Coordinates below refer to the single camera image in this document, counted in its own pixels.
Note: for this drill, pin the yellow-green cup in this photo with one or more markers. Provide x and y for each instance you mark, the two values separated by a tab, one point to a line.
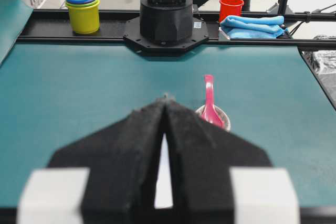
84	18

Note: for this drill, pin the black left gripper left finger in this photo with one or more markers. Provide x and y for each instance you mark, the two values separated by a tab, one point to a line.
123	159

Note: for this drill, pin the red cup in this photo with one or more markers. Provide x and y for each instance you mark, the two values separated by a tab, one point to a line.
230	7

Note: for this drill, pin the black mounting rail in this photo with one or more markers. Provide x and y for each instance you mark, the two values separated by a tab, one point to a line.
168	31

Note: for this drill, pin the black clamp stand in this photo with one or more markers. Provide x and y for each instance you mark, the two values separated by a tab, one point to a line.
310	30

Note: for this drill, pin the white bowl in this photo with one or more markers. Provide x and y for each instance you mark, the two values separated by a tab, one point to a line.
221	114

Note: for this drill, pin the folded blue cloth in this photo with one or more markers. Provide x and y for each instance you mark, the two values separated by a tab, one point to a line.
237	27

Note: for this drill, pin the pink plastic spoon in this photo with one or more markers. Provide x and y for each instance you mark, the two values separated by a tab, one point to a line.
209	113

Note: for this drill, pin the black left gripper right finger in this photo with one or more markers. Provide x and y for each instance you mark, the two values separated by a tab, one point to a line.
201	155

